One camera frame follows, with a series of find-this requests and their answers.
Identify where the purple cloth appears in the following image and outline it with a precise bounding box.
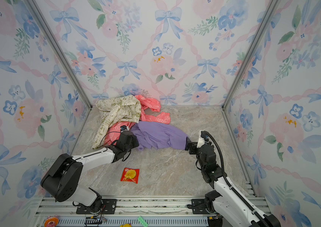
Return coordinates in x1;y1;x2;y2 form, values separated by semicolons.
131;121;188;150

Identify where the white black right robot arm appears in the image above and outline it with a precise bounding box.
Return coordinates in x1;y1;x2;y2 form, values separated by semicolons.
185;137;281;227

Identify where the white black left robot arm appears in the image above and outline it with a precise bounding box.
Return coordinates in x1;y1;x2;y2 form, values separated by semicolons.
40;130;139;213

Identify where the cream green patterned cloth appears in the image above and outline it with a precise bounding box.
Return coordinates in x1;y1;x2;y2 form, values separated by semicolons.
92;95;141;149

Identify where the pink patterned cloth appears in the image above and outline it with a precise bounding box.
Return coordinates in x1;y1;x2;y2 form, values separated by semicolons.
103;95;171;145

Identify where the red yellow snack packet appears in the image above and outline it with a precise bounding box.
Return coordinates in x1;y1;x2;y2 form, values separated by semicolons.
120;167;139;184

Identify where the green small block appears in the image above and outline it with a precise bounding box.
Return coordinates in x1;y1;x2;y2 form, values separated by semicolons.
137;216;149;227

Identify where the yellow small toy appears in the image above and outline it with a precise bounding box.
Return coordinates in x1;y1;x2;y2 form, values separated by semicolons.
120;223;132;227

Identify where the pink round toy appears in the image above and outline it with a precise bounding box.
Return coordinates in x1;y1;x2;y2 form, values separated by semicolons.
44;215;59;227

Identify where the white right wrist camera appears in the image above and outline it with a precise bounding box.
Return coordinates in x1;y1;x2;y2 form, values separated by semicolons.
197;131;209;148

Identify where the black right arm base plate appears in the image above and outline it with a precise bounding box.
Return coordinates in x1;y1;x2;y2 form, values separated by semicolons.
187;198;215;214

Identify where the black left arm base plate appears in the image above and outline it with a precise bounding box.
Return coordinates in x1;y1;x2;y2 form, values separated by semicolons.
76;199;118;215

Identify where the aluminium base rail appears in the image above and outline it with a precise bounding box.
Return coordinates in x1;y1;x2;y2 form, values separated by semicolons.
29;195;269;227

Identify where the aluminium corner post left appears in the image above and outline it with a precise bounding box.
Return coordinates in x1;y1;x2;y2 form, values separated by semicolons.
24;0;92;109

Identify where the aluminium corner post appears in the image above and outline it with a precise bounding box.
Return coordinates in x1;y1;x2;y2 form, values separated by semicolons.
24;0;92;109
222;0;279;111

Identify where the aluminium corner post right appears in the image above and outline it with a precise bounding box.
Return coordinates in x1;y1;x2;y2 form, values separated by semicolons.
222;0;279;111

